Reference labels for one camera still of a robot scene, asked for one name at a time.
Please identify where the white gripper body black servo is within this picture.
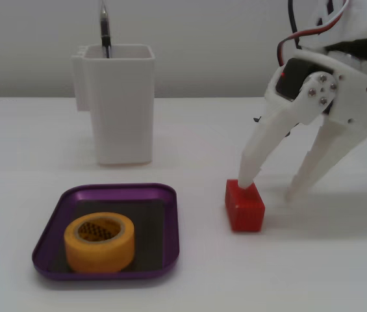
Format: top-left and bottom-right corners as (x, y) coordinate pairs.
(264, 49), (367, 131)

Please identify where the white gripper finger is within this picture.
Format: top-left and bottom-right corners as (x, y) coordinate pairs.
(237, 72), (339, 189)
(285, 113), (367, 203)

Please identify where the red cube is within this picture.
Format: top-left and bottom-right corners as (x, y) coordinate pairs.
(224, 178), (266, 233)

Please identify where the purple metal tray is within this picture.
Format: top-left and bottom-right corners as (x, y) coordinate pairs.
(31, 183), (181, 282)

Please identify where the white plastic pen holder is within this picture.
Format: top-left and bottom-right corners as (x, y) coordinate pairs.
(71, 44), (156, 167)

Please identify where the black pen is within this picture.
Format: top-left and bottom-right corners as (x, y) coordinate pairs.
(99, 0), (112, 59)

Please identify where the yellow masking tape roll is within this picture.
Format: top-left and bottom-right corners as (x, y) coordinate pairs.
(63, 212), (136, 273)

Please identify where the red black white servo cable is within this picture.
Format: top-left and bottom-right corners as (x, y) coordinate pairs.
(276, 0), (351, 68)

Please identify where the thin black cable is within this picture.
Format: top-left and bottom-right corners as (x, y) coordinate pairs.
(287, 0), (303, 50)

